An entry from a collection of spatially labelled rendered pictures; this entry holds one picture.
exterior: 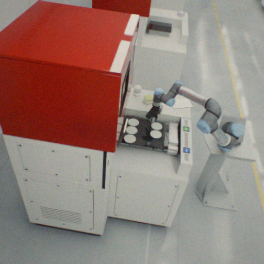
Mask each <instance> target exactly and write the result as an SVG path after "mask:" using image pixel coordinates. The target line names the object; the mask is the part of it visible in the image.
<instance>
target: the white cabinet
mask: <svg viewBox="0 0 264 264"><path fill-rule="evenodd" d="M187 183H188V182H185V181H178V180H173V179H169V178H163V177H157V176H150V175H143V174H138V173H131V172H124V171H121V170H115V169H111V174H110V182H109V198H108V213H107V216H108V217H109V218H115V219H121V220H127V221H133V222H140V223H146V224H149V225H155V226H161V227H170V226H171V225H172V222H173V220H174V217H175V214H176V212H177V209H178V206H179V203H180V202H181V200H182V197H183V194H184V191H185V189H186V186H187Z"/></svg>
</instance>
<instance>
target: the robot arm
mask: <svg viewBox="0 0 264 264"><path fill-rule="evenodd" d="M183 85H184V84H183V83H182V82H181V81H179V80H176V81H175V83H174V84H173V86H172V87H171V88H170V89H169V91H168V92H167V94H165V93H164V90H163V89H162V88H156V89H155V92H154V95H153V101H152V108H151V109H150V110H149V112H148V113H147V115H146V117H147V118H148V119H149V120H150V122H151V123H154V122H155V121H156V120H157V118H158V114H160V113H161V108H160V105H161V102H162V103H164V104H165V105H167V106H169V107H172V106H174V104H175V97H176V96H177V94H179V95H181V96H183V97H185V98H187V99H190V100H192V101H193V102H195V103H197V104H199V105H201V106H203V107H204V109H206V110H205V112H204V113H203V115H202V116H201V118H200V119H199V121H198V123H197V124H196V126H197V127H198V129H199V130H201V131H202V132H203V133H205V134H211V135H212V136H213V137H214V138H215V139H216V140H217V142H218V145H217V147H219V148H221V149H223V150H225V151H227V152H230V150H231V149H232V148H233V147H234V145H235V143H236V142H237V140H238V139H239V138H240V136H242V135H244V133H245V128H244V125H243V124H240V123H235V122H226V123H225V124H223V126H222V129H220V127H219V126H218V122H217V121H218V120H219V118H220V116H221V113H222V111H221V107H220V105H219V103H218V102H217V101H216V100H214V99H213V98H208V97H205V96H203V95H201V94H199V93H198V92H195V91H193V90H191V89H189V88H186V87H184V86H183ZM152 119H153V120H152Z"/></svg>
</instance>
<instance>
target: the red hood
mask: <svg viewBox="0 0 264 264"><path fill-rule="evenodd" d="M139 21H140V17H139V15H134V14H128V13H123V12H116V11H109V10H102V9H95V8H88V7H81V6H73V5H66V4H59V3H52V2H48V1H41V0H38V1H37V2H36V3H34V4H33V5H32V6H31V7H29V8H28V9H27V10H26V11H25V12H24V13H22V14H21V15H20V16H18V17H17V18H16V19H15V20H14V21H13V22H12V23H10V24H9V25H7V26H6V27H5V28H4V29H3V30H2V31H0V126H1V129H2V132H3V134H5V135H11V136H17V137H21V138H27V139H34V140H40V141H46V142H53V143H60V144H66V145H69V146H75V147H82V148H86V149H92V150H99V151H106V152H112V153H114V152H115V151H116V147H117V142H118V138H119V136H120V132H121V127H122V123H123V119H124V115H125V110H126V106H127V101H128V99H129V95H130V91H131V87H132V83H133V73H134V64H135V56H136V51H137V42H138V30H139Z"/></svg>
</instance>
